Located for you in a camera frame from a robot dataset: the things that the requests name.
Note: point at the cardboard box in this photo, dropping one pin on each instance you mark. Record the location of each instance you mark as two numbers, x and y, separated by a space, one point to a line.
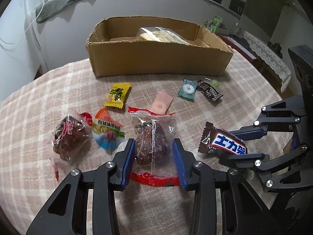
116 48

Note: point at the teal mint candy packet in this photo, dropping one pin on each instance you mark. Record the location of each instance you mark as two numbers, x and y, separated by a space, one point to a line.
187 89

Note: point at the small green candy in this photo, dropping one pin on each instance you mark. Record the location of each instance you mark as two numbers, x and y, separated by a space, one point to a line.
213 83

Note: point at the yellow candy packet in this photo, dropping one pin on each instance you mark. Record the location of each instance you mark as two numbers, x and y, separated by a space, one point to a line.
117 95

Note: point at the red box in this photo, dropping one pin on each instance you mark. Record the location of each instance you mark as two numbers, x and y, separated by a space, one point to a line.
240 48

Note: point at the Chinese Snickers bar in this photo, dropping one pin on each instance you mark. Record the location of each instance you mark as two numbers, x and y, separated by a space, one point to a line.
216 140

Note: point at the round colourful snack packet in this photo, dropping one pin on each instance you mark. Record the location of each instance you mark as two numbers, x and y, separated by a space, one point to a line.
107 132

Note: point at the white lace cloth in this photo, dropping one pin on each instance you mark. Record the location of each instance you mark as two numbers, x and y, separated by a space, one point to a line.
269 57

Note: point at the white cabinet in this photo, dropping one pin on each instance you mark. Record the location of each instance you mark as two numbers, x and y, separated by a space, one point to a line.
21 56

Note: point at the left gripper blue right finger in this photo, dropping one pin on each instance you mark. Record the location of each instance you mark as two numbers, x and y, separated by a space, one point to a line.
181 162

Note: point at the green gift bag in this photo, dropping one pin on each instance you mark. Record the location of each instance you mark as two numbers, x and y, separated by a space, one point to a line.
213 24

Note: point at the pink candy packet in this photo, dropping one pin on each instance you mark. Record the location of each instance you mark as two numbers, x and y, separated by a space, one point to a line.
161 103

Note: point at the dark brown candy packet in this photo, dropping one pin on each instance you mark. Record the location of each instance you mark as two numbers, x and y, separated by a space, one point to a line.
208 91

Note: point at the red date cake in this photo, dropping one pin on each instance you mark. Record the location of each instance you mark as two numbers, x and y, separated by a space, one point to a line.
154 138
67 142

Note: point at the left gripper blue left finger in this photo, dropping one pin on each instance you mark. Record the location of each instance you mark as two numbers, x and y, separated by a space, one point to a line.
129 157

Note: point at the large cracker pack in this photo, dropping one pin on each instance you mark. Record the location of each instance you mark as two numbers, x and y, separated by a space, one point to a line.
160 34

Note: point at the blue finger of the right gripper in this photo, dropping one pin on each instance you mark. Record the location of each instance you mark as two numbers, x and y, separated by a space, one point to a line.
248 133
242 161

